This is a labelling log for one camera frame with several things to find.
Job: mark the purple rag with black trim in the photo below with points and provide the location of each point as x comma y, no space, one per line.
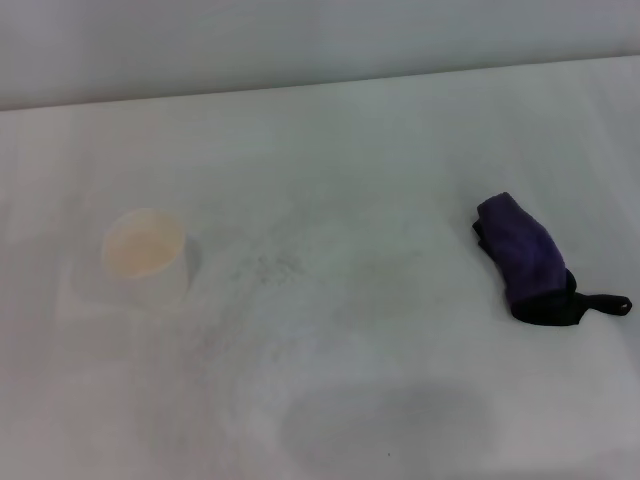
525,255

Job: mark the white paper cup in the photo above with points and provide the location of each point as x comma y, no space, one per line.
145,260

